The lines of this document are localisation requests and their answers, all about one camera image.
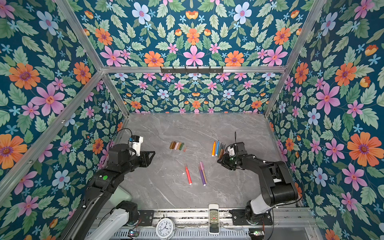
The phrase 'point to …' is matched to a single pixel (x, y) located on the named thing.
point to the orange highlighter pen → (214, 147)
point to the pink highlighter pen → (188, 175)
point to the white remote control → (213, 219)
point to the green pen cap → (181, 146)
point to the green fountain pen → (219, 149)
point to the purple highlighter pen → (201, 174)
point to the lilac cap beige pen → (202, 167)
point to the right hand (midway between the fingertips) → (220, 161)
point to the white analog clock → (165, 229)
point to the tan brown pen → (221, 151)
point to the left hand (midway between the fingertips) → (153, 149)
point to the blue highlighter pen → (217, 147)
